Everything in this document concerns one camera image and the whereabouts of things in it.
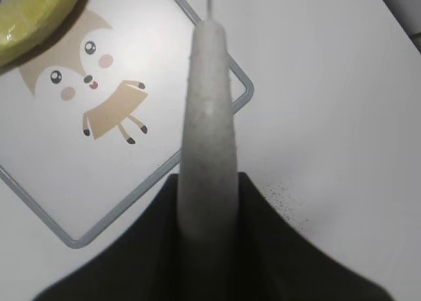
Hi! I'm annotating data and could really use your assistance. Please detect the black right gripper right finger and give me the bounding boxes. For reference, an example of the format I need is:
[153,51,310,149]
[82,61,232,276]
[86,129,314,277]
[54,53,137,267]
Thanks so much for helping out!
[227,172,392,300]

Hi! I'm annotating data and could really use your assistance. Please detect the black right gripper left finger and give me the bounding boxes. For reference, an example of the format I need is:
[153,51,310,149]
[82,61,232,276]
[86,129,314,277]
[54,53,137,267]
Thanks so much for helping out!
[35,174,187,300]

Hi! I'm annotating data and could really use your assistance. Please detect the white handled knife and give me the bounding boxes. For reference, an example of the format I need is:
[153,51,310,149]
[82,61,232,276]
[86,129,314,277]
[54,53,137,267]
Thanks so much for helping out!
[178,0,238,243]

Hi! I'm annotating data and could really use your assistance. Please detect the yellow plastic banana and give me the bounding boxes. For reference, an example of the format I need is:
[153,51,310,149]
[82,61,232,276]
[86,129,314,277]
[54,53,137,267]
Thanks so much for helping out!
[1,0,78,66]

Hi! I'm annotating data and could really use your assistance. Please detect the white grey-rimmed cutting board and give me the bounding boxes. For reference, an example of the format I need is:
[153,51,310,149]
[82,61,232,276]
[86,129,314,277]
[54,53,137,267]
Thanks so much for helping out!
[0,0,255,249]

